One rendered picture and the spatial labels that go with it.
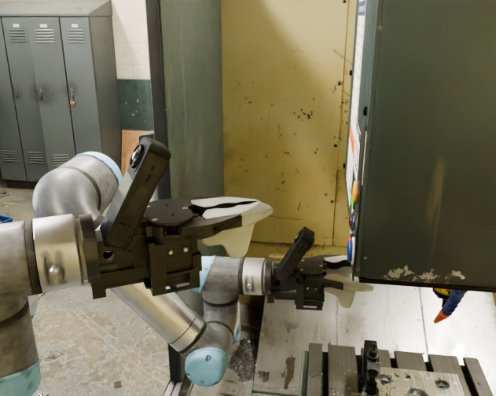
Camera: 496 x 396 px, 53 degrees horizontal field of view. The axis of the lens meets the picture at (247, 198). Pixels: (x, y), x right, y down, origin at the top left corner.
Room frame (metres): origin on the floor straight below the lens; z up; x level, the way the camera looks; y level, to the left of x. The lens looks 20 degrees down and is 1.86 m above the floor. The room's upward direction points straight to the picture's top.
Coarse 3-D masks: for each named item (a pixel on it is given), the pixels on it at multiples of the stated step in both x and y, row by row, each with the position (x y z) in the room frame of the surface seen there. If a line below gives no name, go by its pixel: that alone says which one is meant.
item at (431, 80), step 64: (384, 0) 0.56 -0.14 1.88; (448, 0) 0.54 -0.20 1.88; (384, 64) 0.55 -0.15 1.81; (448, 64) 0.54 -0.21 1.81; (384, 128) 0.55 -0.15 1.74; (448, 128) 0.54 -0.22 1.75; (384, 192) 0.55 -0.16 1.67; (448, 192) 0.54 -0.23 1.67; (384, 256) 0.55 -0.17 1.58; (448, 256) 0.54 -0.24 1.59
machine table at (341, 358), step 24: (312, 360) 1.22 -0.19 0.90; (336, 360) 1.22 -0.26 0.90; (360, 360) 1.26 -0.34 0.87; (384, 360) 1.22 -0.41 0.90; (408, 360) 1.22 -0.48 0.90; (432, 360) 1.22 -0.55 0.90; (456, 360) 1.22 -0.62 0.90; (312, 384) 1.12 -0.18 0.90; (336, 384) 1.12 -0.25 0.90; (360, 384) 1.15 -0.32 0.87; (480, 384) 1.12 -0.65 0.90
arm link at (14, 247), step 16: (0, 224) 0.45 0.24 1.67; (16, 224) 0.45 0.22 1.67; (32, 224) 0.48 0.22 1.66; (0, 240) 0.42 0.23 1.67; (16, 240) 0.42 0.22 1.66; (32, 240) 0.43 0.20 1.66; (0, 256) 0.41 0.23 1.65; (16, 256) 0.41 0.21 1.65; (32, 256) 0.42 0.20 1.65; (0, 272) 0.41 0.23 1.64; (16, 272) 0.41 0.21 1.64; (32, 272) 0.42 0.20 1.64; (0, 288) 0.41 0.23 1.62; (16, 288) 0.41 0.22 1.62; (32, 288) 0.42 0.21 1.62; (0, 304) 0.41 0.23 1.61; (16, 304) 0.42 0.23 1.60; (0, 320) 0.40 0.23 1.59
